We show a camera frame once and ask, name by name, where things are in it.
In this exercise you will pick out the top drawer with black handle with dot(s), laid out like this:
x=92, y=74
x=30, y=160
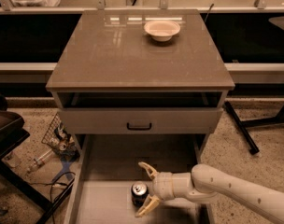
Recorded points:
x=140, y=120

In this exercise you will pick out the white paper bowl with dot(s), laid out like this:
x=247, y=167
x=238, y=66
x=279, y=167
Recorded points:
x=161, y=31

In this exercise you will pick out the grey drawer cabinet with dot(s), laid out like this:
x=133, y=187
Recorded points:
x=111, y=62

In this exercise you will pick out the wire mesh basket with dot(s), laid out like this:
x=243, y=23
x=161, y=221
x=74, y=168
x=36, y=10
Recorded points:
x=58, y=139

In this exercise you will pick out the clear plastic bottle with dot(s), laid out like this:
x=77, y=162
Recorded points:
x=40, y=161

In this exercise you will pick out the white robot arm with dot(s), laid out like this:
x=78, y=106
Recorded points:
x=203, y=183

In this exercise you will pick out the open middle drawer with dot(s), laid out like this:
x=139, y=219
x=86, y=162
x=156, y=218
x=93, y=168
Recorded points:
x=108, y=168

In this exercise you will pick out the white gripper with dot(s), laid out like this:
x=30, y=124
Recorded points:
x=163, y=184

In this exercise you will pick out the black metal stand base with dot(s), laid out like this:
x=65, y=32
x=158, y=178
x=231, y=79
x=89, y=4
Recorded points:
x=244, y=125

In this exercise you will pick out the blue pepsi can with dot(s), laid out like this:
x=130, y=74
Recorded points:
x=139, y=191

